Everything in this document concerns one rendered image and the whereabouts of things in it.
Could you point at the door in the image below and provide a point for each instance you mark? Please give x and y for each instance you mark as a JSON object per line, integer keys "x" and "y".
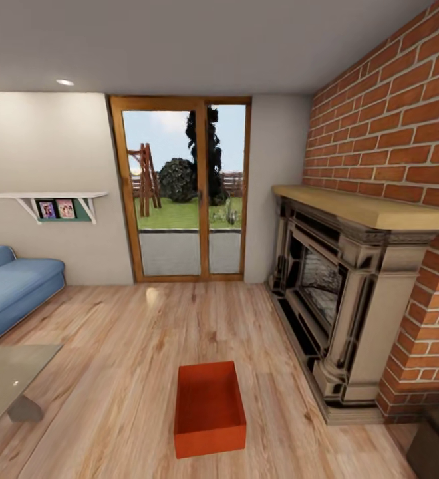
{"x": 184, "y": 163}

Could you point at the countertop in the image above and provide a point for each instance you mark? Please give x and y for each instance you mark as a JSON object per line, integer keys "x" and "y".
{"x": 370, "y": 211}

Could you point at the picture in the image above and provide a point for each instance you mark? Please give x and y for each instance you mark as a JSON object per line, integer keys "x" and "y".
{"x": 65, "y": 207}
{"x": 46, "y": 209}

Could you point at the storage box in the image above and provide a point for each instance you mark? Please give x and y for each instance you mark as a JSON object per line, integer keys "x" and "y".
{"x": 209, "y": 410}

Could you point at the coffee table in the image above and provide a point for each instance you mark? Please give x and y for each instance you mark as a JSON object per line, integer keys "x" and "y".
{"x": 20, "y": 365}

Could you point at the cabinet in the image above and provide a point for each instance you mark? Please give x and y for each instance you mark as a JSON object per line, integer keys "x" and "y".
{"x": 423, "y": 453}

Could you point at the wood fireplace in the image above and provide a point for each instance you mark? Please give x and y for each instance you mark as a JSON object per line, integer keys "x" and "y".
{"x": 340, "y": 289}

